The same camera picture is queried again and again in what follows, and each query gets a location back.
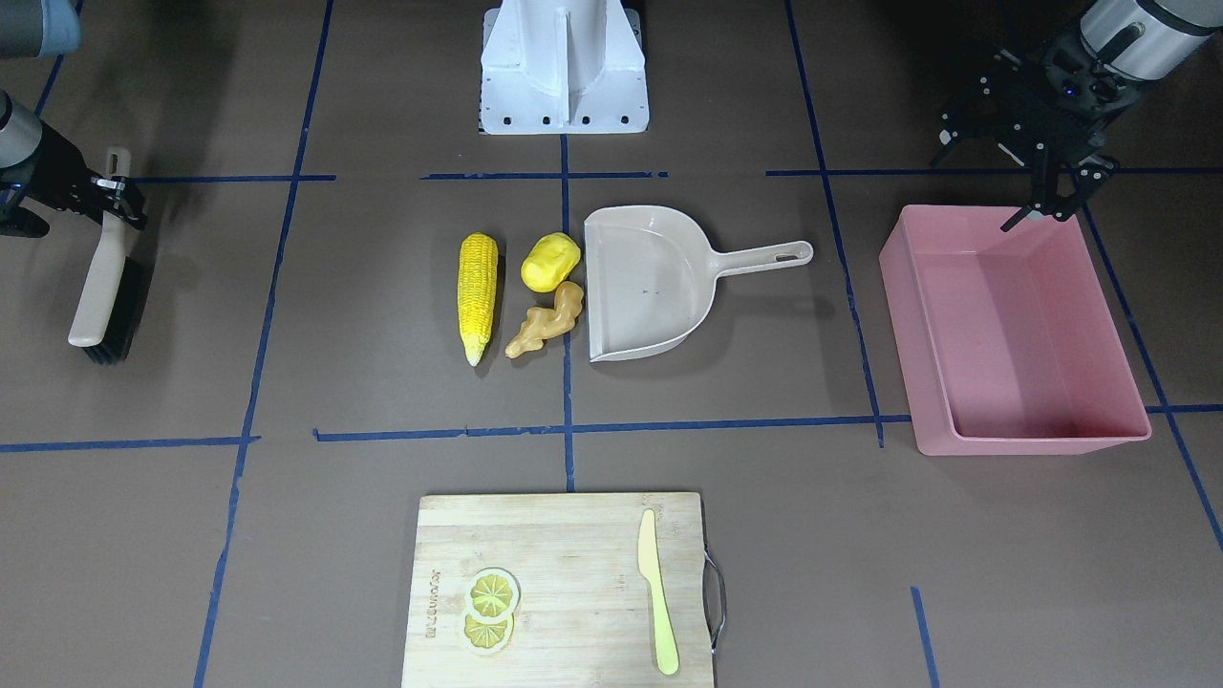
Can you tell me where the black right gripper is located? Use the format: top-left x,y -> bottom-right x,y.
1,122 -> 147,238

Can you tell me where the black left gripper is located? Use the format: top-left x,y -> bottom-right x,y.
932,35 -> 1144,232

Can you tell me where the beige black bristle brush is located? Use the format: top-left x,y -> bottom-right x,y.
67,145 -> 147,365

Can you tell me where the yellow toy corn cob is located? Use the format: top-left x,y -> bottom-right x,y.
456,232 -> 501,367

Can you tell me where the beige plastic dustpan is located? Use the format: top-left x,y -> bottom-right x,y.
585,204 -> 815,364

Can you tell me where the tan toy ginger root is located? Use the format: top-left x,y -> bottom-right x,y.
504,280 -> 585,358

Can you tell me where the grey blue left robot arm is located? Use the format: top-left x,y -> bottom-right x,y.
932,1 -> 1221,231

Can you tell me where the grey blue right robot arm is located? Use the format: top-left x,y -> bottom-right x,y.
1,1 -> 147,238

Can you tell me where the pink plastic bin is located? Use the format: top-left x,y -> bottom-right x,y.
879,204 -> 1150,456

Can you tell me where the upper lemon slice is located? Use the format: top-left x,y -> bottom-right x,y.
464,567 -> 521,624

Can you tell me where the lemon slice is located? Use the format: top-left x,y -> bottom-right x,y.
462,613 -> 516,655
464,567 -> 521,624

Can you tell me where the lower lemon slice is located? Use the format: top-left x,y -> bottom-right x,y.
462,613 -> 516,655

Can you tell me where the yellow-green plastic knife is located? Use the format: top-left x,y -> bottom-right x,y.
636,508 -> 680,676

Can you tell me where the bamboo cutting board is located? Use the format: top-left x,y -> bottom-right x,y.
401,492 -> 717,687

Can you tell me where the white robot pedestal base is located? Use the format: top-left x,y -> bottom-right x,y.
478,1 -> 651,136

